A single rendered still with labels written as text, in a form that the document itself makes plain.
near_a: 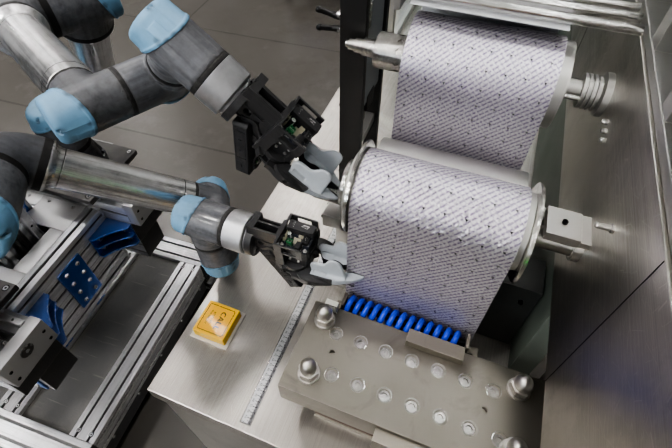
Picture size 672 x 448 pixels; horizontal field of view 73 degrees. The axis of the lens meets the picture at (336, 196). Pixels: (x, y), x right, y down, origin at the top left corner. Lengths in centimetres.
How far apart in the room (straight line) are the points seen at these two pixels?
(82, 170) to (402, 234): 58
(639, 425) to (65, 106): 71
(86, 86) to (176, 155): 203
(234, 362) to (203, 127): 207
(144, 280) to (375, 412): 136
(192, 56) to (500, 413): 68
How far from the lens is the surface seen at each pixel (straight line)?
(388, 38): 82
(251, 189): 242
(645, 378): 47
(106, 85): 71
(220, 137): 276
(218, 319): 97
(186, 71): 64
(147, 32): 65
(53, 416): 186
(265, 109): 63
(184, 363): 98
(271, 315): 98
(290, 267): 79
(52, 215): 158
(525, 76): 76
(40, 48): 84
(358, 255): 74
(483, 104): 78
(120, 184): 94
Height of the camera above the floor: 177
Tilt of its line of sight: 49 degrees down
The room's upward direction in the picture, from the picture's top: straight up
